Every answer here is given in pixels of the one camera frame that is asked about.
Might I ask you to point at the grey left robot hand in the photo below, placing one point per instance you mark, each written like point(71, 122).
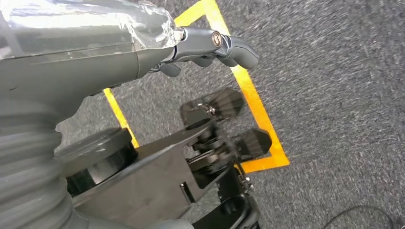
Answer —
point(79, 63)

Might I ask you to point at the black ribbed foot pad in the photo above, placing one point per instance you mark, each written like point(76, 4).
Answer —
point(256, 143)
point(224, 102)

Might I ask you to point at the yellow floor tape outline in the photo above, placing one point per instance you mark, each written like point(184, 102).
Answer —
point(253, 94)

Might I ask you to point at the black robot foot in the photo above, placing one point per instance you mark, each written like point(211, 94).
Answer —
point(234, 208)

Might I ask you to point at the dark grey carpet mat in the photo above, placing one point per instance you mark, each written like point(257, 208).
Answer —
point(332, 126)

